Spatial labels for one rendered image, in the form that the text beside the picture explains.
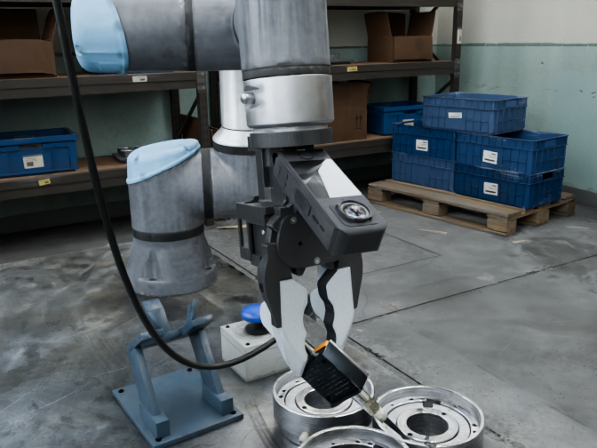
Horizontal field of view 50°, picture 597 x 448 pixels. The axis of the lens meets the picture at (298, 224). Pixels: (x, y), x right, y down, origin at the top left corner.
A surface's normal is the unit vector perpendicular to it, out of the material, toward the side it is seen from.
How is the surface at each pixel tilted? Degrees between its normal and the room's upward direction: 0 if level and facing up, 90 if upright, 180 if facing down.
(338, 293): 83
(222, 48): 115
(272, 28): 84
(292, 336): 83
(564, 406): 0
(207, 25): 83
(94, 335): 0
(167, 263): 73
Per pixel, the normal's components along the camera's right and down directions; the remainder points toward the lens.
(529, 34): -0.86, 0.15
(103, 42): 0.11, 0.47
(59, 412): -0.02, -0.96
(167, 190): 0.15, 0.27
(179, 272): 0.39, -0.05
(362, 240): 0.43, 0.59
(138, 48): 0.15, 0.65
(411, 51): 0.43, 0.19
